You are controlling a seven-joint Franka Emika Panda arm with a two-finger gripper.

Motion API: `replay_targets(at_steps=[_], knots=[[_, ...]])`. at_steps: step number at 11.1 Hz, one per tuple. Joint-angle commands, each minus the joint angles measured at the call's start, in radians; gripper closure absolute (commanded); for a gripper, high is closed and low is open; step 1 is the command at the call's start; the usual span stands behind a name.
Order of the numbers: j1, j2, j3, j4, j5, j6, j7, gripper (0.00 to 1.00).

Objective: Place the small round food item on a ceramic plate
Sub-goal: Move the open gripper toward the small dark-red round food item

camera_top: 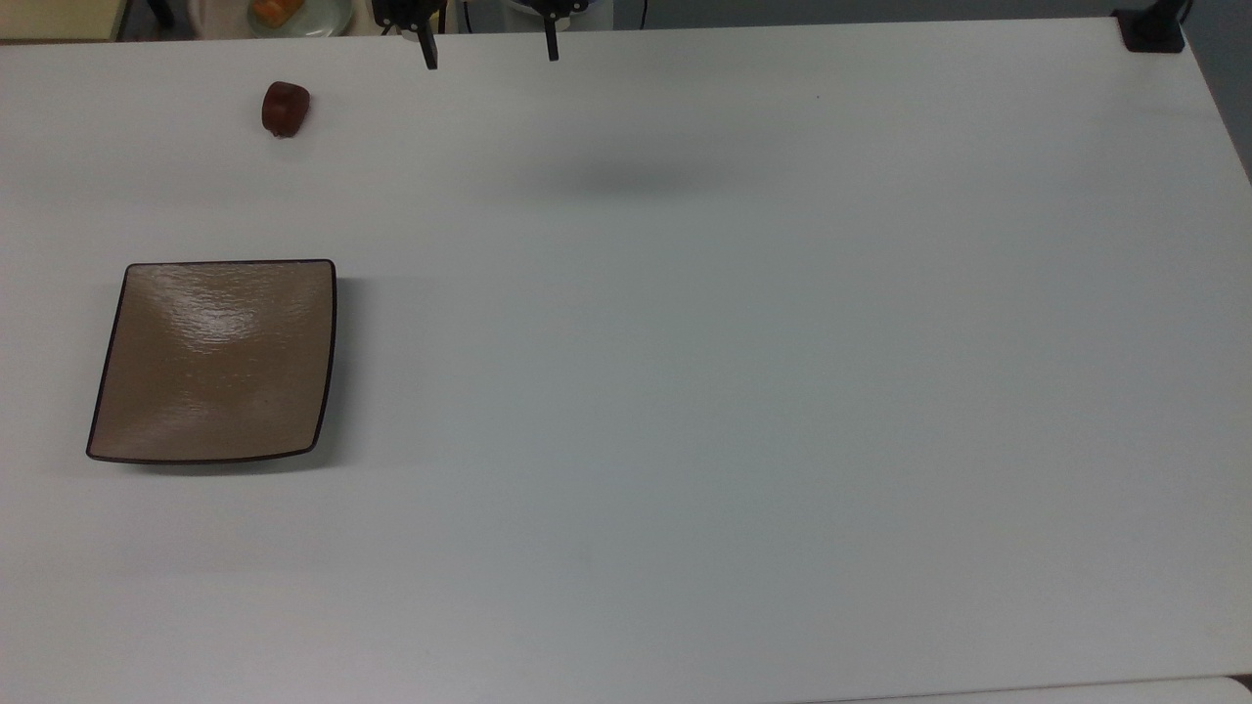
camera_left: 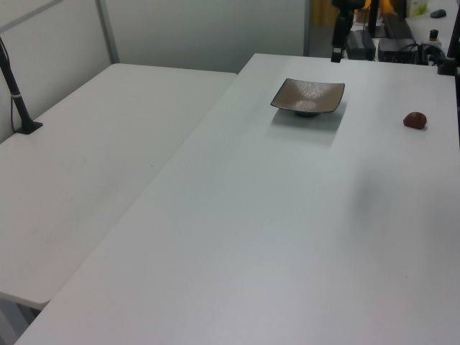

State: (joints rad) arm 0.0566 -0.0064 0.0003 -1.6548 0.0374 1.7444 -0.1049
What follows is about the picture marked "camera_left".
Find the square brown ceramic plate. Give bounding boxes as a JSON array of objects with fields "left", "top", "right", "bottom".
[{"left": 270, "top": 78, "right": 346, "bottom": 119}]

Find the green and white carton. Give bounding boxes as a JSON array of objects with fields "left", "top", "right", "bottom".
[{"left": 407, "top": 0, "right": 429, "bottom": 19}]

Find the black vertical post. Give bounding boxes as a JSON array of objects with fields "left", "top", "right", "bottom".
[{"left": 367, "top": 0, "right": 381, "bottom": 38}]

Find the small round dark red food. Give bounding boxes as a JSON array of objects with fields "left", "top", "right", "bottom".
[{"left": 402, "top": 111, "right": 429, "bottom": 130}]

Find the grey metal partition post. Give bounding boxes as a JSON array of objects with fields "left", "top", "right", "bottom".
[
  {"left": 95, "top": 0, "right": 121, "bottom": 66},
  {"left": 303, "top": 0, "right": 312, "bottom": 58}
]

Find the black power supply box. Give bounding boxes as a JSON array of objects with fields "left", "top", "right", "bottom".
[{"left": 345, "top": 29, "right": 377, "bottom": 60}]

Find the white side table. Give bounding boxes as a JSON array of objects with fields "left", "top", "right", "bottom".
[{"left": 0, "top": 63, "right": 239, "bottom": 311}]

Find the yellow wooden panel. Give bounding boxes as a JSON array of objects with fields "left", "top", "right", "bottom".
[{"left": 310, "top": 0, "right": 341, "bottom": 27}]

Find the black clamped camera stand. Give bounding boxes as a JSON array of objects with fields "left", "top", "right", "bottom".
[{"left": 436, "top": 6, "right": 460, "bottom": 77}]

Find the black electronics box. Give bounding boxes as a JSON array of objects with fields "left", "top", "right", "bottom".
[{"left": 377, "top": 37, "right": 418, "bottom": 65}]

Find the black camera stand with foot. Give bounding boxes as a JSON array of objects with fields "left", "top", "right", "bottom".
[{"left": 0, "top": 35, "right": 44, "bottom": 136}]

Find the black cable bundle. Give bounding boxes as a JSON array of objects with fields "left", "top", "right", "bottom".
[{"left": 415, "top": 42, "right": 443, "bottom": 68}]

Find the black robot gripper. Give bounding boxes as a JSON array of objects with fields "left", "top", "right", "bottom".
[{"left": 330, "top": 0, "right": 364, "bottom": 64}]

